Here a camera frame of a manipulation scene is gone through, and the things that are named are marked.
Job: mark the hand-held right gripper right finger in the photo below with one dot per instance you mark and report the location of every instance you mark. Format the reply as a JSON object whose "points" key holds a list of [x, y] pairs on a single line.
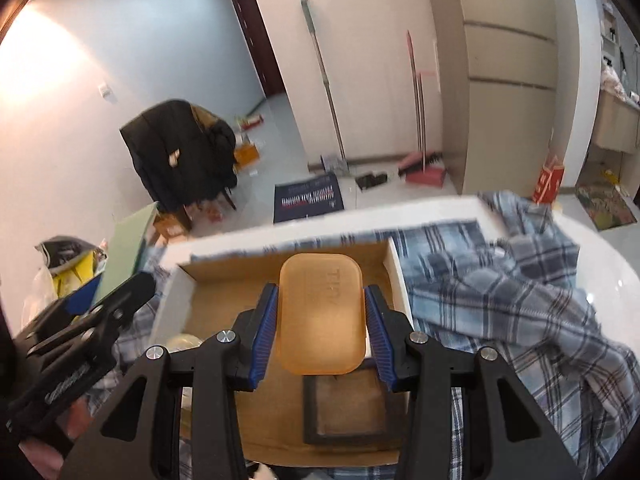
{"points": [[380, 340]]}

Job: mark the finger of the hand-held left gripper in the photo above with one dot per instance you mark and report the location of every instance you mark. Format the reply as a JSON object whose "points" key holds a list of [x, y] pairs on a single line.
{"points": [[135, 287], [95, 332]]}

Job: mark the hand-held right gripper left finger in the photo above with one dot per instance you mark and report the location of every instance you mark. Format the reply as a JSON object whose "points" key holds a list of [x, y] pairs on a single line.
{"points": [[265, 340]]}

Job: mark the shallow cardboard box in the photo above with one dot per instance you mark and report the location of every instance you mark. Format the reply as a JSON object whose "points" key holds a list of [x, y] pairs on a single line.
{"points": [[225, 305]]}

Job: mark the orange soap bar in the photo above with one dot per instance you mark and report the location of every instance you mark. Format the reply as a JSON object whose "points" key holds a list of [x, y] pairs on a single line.
{"points": [[320, 310]]}

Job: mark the cream round jar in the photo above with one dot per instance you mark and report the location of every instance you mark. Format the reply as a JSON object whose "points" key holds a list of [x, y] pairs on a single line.
{"points": [[182, 344]]}

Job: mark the black cube with silver face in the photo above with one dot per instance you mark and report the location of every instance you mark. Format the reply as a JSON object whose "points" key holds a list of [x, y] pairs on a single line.
{"points": [[345, 410]]}

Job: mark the person's left hand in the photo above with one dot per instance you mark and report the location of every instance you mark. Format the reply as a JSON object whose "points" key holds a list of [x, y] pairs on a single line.
{"points": [[82, 417]]}

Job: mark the yellow black bag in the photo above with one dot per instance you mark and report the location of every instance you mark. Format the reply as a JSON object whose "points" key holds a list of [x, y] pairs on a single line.
{"points": [[70, 277]]}

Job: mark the clear plastic bag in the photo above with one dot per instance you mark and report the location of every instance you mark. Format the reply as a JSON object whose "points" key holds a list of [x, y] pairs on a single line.
{"points": [[42, 285]]}

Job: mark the brown carton on floor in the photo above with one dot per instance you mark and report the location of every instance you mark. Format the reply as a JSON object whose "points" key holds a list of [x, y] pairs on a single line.
{"points": [[172, 225]]}

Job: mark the grey bag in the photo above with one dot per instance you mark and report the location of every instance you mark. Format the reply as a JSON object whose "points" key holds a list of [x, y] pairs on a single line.
{"points": [[65, 249]]}

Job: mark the blue plaid cloth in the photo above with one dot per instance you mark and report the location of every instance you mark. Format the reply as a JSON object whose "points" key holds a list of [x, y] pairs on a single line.
{"points": [[500, 335]]}

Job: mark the black jacket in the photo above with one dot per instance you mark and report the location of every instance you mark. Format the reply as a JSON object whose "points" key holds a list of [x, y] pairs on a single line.
{"points": [[170, 150]]}

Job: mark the dark printed doormat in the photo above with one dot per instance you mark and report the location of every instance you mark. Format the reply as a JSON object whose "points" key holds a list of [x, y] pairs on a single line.
{"points": [[310, 200]]}

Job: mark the black floor item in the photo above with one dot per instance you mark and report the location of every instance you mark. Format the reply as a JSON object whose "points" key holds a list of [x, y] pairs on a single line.
{"points": [[372, 179]]}

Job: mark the red dustpan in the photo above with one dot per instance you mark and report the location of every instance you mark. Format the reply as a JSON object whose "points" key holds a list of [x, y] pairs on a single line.
{"points": [[425, 175]]}

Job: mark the orange floor box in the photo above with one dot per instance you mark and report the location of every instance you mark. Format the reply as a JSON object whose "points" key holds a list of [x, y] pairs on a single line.
{"points": [[247, 154]]}

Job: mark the brown chair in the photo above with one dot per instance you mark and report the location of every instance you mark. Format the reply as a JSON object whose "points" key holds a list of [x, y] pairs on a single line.
{"points": [[204, 116]]}

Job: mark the red green packet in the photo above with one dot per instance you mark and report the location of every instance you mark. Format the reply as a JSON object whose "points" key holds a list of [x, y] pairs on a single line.
{"points": [[250, 121]]}

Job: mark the red paper box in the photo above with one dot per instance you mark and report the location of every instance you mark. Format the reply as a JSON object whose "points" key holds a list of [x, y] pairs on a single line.
{"points": [[547, 182]]}

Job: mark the patterned bathroom mat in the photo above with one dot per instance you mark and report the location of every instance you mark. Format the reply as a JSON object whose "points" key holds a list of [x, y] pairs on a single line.
{"points": [[602, 207]]}

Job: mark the dark brown door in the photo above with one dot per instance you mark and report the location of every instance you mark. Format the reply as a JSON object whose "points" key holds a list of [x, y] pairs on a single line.
{"points": [[260, 45]]}

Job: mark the beige refrigerator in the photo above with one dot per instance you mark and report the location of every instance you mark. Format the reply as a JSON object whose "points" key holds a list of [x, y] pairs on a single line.
{"points": [[505, 60]]}

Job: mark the beige bathroom vanity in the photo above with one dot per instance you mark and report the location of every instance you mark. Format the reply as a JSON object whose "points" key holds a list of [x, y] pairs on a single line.
{"points": [[615, 120]]}

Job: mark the pink cloth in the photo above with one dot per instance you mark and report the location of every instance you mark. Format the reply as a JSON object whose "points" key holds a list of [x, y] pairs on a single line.
{"points": [[612, 80]]}

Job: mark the white light switch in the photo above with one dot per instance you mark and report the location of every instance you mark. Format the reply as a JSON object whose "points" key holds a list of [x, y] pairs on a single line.
{"points": [[104, 91]]}

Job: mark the wall niche shelf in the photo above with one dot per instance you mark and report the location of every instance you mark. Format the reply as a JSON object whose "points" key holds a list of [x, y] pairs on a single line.
{"points": [[610, 30]]}

